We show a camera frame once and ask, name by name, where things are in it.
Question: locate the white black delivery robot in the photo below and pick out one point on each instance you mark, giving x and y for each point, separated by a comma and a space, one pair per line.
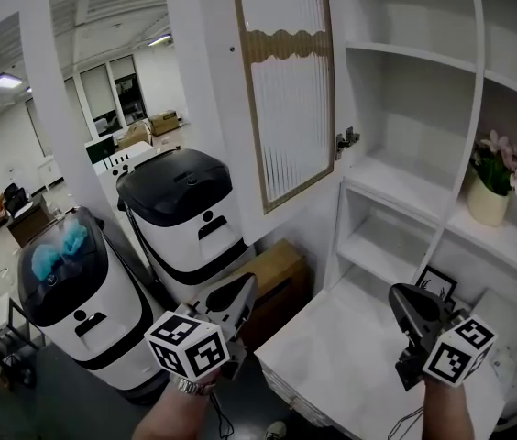
185, 245
112, 337

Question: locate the person's shoe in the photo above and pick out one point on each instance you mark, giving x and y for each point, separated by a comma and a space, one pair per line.
277, 431

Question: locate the black metal frame cart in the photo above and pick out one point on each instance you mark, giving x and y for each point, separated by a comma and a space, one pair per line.
15, 337

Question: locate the silver wristwatch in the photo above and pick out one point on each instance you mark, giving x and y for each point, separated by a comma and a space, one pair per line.
192, 387

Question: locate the small white background cabinet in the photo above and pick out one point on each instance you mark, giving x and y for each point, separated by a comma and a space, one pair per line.
50, 174

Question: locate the white machine with dots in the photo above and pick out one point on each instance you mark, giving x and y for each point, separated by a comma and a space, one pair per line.
125, 161

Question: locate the pink flowers in cream pot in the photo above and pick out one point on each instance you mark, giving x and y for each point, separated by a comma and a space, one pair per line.
487, 204

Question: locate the white flat board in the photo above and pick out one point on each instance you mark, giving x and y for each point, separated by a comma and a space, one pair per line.
506, 310

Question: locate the square ceiling light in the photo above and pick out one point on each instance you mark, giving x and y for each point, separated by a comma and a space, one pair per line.
6, 80

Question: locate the black deer picture frame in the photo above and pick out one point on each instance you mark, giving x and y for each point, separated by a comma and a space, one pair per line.
437, 282

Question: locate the dark green screen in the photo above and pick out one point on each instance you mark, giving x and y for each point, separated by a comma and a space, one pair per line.
100, 149

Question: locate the long ceiling light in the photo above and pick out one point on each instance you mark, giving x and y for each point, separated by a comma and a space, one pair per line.
160, 40

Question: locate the blue cloth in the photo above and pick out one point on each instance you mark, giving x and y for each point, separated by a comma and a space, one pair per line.
45, 261
75, 238

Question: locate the person's right forearm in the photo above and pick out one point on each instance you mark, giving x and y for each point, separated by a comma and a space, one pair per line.
446, 415

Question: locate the white cabinet door ribbed glass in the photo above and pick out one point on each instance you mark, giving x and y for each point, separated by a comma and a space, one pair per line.
286, 122

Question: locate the person's left forearm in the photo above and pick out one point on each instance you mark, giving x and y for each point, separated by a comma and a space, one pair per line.
171, 415

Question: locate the background printed cardboard box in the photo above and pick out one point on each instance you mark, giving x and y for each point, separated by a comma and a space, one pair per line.
163, 123

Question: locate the white shelving unit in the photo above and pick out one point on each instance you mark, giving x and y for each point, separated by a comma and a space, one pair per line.
423, 122

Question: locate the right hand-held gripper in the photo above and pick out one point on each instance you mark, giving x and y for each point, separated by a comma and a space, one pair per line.
460, 351

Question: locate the metal door hinge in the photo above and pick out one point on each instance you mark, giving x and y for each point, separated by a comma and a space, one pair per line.
346, 141

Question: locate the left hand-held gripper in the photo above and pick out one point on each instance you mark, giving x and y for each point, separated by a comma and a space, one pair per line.
185, 346

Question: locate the black office chair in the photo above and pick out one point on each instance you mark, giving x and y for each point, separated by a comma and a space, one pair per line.
15, 197

